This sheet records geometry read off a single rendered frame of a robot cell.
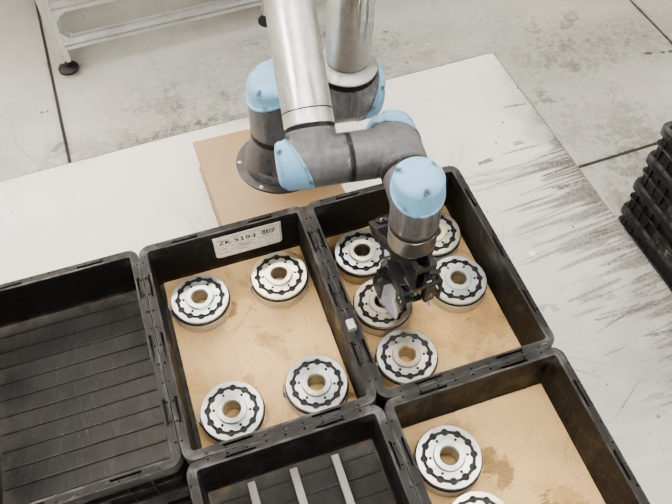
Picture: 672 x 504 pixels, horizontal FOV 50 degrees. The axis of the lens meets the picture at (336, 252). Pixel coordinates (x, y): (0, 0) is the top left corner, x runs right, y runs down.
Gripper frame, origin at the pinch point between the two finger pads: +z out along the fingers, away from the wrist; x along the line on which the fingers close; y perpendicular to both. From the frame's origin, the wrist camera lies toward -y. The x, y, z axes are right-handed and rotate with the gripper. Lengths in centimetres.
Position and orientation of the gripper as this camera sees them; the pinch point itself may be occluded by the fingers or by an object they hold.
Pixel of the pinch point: (398, 297)
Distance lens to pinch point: 129.5
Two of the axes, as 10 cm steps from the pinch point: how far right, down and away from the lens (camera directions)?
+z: 0.1, 5.7, 8.2
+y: 3.9, 7.5, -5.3
